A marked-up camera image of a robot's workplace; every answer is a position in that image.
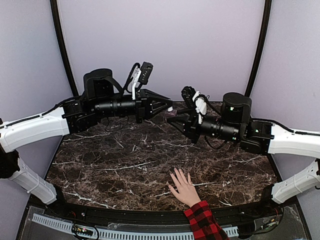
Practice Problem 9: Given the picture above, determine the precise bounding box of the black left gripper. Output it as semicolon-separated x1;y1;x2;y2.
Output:
94;87;173;124

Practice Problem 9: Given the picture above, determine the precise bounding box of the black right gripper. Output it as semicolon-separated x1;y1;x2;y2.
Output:
167;106;240;144

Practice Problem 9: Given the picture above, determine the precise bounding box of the purple nail polish bottle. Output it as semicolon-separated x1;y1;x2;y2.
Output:
164;109;177;119

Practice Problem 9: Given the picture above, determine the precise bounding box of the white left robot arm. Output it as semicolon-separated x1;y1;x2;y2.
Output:
0;62;173;218

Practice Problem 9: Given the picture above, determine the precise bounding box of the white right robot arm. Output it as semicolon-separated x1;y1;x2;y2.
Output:
167;87;320;217

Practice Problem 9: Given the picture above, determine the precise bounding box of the red plaid sleeve forearm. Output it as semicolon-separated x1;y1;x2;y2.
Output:
183;200;230;240

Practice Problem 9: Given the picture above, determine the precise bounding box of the person's bare hand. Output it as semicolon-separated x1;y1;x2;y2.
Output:
168;168;201;208

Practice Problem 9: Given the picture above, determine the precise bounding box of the small green circuit board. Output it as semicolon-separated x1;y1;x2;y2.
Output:
71;224;97;239

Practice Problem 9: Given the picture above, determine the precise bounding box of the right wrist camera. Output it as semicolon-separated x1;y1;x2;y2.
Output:
181;86;208;125

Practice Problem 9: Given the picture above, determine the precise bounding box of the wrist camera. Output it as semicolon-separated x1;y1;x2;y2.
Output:
181;86;208;125
123;62;154;100

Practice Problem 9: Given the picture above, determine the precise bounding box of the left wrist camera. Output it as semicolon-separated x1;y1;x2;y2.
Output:
123;62;154;100

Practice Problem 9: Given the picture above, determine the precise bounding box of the grey slotted cable duct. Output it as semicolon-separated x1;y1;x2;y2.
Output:
31;213;240;240

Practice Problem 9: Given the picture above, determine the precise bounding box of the black left frame post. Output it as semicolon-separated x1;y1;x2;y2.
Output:
49;0;79;97

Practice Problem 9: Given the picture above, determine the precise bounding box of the black frame post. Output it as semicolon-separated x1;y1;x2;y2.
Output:
244;0;272;97
49;0;79;97

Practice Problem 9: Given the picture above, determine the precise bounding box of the black right frame post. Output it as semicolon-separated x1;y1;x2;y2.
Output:
244;0;272;97

